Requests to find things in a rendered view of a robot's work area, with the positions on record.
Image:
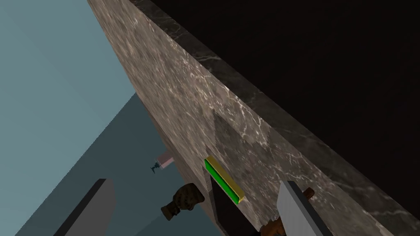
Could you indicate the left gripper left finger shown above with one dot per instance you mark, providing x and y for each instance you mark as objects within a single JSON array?
[{"x": 88, "y": 213}]

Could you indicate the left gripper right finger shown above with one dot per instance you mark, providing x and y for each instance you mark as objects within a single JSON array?
[{"x": 295, "y": 213}]

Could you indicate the brown wooden utensil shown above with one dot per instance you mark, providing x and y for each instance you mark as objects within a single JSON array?
[{"x": 272, "y": 228}]

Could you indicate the green and yellow sponge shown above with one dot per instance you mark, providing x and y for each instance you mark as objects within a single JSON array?
[{"x": 226, "y": 183}]

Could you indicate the pink soap dispenser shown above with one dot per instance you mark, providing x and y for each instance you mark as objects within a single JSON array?
[{"x": 165, "y": 160}]

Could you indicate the dark brown knobbly vessel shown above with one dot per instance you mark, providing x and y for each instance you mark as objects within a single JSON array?
[{"x": 185, "y": 198}]

